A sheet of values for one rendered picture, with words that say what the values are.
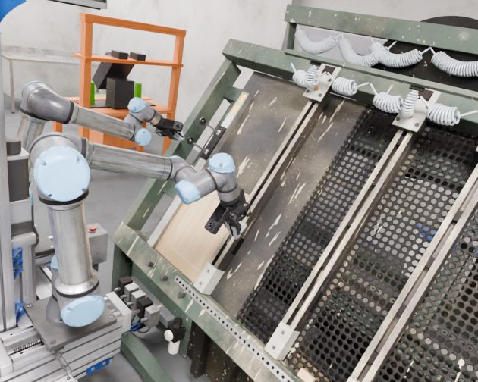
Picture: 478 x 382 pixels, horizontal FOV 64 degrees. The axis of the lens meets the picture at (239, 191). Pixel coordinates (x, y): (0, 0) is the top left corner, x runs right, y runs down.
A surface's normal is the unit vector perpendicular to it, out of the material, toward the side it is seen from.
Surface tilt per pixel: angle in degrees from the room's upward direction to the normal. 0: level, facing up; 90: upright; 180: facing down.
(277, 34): 90
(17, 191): 90
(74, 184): 82
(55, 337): 0
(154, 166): 70
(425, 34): 90
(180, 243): 58
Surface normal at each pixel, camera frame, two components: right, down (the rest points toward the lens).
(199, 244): -0.50, -0.35
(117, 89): 0.77, 0.38
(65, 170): 0.53, 0.30
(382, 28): -0.70, 0.15
